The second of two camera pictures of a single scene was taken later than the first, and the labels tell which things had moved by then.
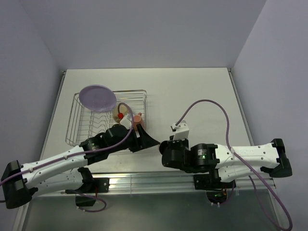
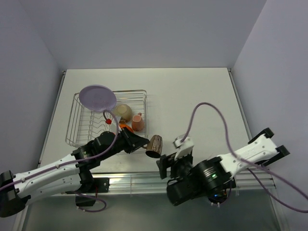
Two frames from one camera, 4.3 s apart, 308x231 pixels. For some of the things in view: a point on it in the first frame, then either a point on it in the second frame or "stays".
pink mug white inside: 138,120 stays
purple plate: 97,97 stays
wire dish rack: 84,123 stays
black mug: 164,147 → 154,147
